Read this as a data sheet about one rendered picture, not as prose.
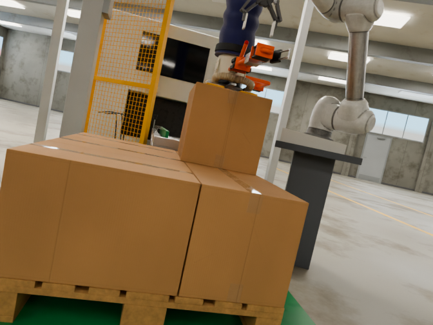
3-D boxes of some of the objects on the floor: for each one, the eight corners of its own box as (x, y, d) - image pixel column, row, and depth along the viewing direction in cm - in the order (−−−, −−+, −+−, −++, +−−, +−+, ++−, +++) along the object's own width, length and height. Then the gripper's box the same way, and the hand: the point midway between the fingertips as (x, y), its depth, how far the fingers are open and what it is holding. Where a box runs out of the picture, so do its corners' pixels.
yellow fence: (67, 174, 344) (105, -41, 326) (75, 173, 353) (113, -36, 335) (133, 197, 307) (181, -45, 289) (141, 196, 316) (187, -38, 298)
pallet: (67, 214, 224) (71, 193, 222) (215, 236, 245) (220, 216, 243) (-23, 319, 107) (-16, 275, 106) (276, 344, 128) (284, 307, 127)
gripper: (289, -4, 164) (279, 41, 166) (240, -20, 159) (229, 28, 161) (296, -10, 157) (285, 38, 158) (243, -26, 152) (233, 23, 154)
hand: (258, 30), depth 160 cm, fingers open, 13 cm apart
